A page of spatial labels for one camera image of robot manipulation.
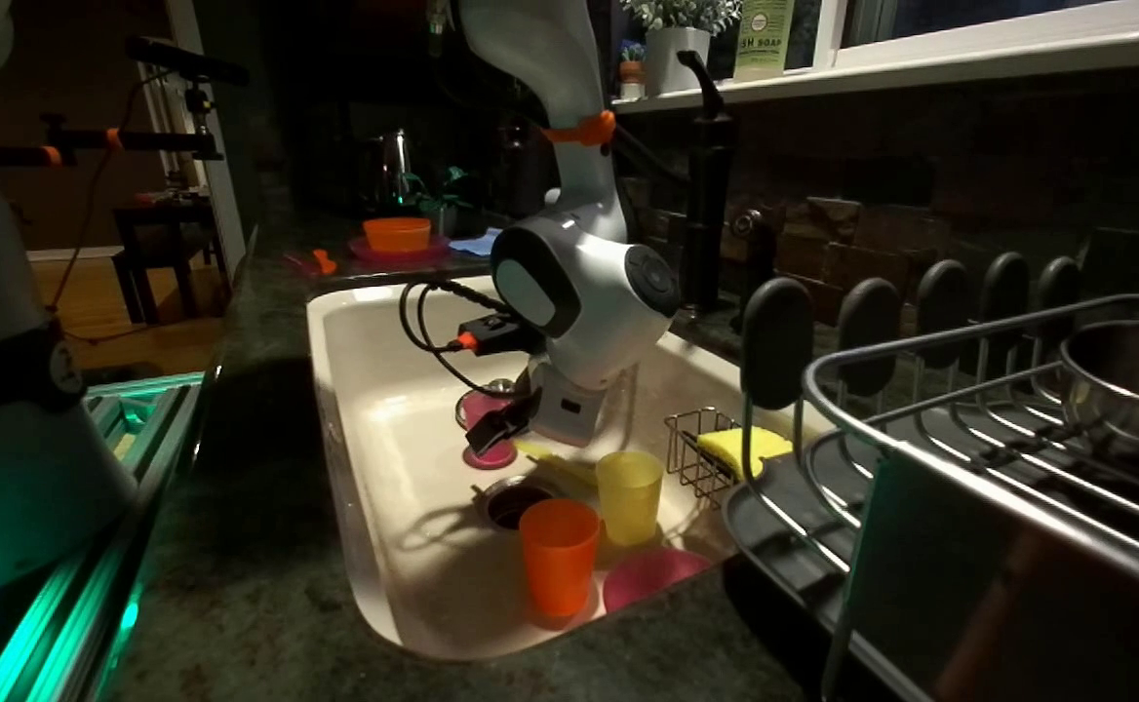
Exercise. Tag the dark bronze faucet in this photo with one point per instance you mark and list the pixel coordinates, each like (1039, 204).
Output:
(710, 196)

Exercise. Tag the grey rack utensil holder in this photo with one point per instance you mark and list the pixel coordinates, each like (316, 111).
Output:
(922, 586)

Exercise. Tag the red plate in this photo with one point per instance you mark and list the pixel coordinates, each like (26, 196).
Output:
(374, 257)

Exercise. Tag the small orange object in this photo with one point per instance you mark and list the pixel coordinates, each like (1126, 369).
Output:
(322, 261)

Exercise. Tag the white window frame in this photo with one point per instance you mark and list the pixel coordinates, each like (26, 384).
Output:
(983, 53)

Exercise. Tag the grey robot base column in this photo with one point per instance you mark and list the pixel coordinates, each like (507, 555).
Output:
(4, 440)

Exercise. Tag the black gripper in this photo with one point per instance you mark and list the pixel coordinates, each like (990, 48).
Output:
(507, 417)

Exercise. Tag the yellow plastic spoon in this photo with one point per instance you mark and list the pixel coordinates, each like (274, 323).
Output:
(557, 468)

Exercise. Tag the green dish soap bottle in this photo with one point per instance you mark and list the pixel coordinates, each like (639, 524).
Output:
(762, 35)

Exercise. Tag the pink plastic cup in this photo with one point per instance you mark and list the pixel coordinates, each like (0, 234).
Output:
(491, 453)

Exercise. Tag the stainless steel bowl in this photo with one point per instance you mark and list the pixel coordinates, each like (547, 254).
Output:
(1137, 375)

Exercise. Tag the yellow plastic cup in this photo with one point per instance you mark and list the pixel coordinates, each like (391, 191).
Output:
(629, 499)

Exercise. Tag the orange plastic cup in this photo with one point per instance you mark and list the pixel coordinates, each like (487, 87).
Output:
(557, 557)

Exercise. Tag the pink plate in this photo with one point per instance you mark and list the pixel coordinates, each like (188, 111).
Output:
(654, 579)

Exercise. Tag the blue dish cloth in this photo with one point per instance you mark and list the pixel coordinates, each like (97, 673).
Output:
(474, 241)

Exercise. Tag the metal cart frame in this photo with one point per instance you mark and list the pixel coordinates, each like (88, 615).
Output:
(88, 548)

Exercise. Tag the metal sink drain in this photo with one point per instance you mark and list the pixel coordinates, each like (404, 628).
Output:
(517, 505)

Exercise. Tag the white sink basin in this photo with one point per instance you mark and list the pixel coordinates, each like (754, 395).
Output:
(387, 440)

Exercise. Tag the potted plant white pot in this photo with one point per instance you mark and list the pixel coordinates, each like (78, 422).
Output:
(676, 53)

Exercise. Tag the dark wooden stool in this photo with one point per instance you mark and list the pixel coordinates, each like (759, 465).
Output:
(163, 238)

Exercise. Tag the black stand orange clamps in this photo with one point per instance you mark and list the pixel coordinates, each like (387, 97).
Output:
(88, 136)

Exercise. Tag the yellow sponge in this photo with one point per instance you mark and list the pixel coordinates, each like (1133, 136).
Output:
(742, 449)

